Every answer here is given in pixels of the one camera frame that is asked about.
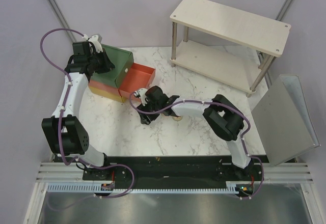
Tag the green top drawer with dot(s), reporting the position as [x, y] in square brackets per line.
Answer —
[124, 61]

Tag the grey metal box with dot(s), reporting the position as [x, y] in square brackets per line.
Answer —
[283, 121]

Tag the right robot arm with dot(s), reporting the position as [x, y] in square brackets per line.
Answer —
[225, 120]

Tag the white cable duct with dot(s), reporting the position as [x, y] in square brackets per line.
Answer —
[151, 188]

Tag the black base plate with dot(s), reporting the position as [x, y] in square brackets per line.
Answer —
[172, 170]

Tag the gold round jar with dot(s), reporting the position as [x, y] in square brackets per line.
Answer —
[178, 118]

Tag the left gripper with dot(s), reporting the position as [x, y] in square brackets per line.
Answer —
[108, 65]

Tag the three-colour drawer cabinet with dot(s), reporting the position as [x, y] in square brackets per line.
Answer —
[104, 84]

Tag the yellow bottom drawer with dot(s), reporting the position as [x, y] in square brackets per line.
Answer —
[123, 99]

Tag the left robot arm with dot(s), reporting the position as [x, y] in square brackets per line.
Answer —
[64, 133]

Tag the orange drawer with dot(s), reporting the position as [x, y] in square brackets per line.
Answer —
[138, 76]

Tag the aluminium rail frame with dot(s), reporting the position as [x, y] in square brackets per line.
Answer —
[284, 173]

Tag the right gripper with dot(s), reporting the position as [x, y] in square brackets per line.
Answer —
[144, 118]

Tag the white two-tier shelf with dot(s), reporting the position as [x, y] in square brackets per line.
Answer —
[259, 33]

